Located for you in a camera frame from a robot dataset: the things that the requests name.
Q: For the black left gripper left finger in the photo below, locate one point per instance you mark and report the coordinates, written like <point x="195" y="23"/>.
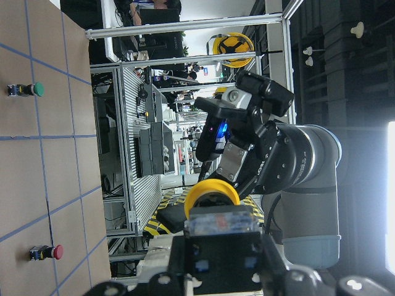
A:
<point x="160" y="272"/>

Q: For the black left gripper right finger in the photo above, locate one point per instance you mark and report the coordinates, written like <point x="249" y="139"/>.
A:
<point x="278" y="279"/>

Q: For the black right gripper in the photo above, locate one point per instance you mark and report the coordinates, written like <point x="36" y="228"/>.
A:
<point x="261" y="155"/>

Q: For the yellow push button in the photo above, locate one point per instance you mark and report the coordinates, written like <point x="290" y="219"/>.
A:
<point x="212" y="207"/>

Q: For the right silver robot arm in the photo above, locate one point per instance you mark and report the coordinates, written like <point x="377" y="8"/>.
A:
<point x="309" y="209"/>

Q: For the green push button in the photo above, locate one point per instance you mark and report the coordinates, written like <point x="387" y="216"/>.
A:
<point x="35" y="89"/>

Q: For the yellow hard hat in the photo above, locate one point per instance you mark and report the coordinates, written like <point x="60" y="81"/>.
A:
<point x="230" y="43"/>

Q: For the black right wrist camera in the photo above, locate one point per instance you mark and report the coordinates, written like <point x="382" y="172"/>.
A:
<point x="218" y="112"/>

